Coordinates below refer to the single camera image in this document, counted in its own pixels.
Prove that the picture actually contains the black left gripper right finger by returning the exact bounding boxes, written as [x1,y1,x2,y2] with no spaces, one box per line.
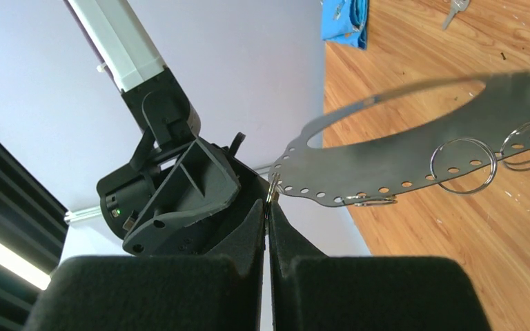
[268,203,491,330]

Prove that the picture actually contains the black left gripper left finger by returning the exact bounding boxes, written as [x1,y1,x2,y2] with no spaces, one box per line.
[24,200,264,330]

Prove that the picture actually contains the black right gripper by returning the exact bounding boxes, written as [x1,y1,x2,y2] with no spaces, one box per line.
[97,132,266,256]

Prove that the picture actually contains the large split keyring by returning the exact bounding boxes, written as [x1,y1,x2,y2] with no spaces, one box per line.
[429,137,499,196]

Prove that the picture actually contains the metal key organizer plate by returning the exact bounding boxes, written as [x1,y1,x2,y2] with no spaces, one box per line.
[268,72,530,207]

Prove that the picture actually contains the silver key with red tag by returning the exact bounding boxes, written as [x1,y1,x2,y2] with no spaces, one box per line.
[442,0,471,30]

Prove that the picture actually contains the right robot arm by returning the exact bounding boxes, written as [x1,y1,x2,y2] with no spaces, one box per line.
[66,1,266,257]

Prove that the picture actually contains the blue cloth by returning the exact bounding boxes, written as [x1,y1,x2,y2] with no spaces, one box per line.
[320,0,369,50]

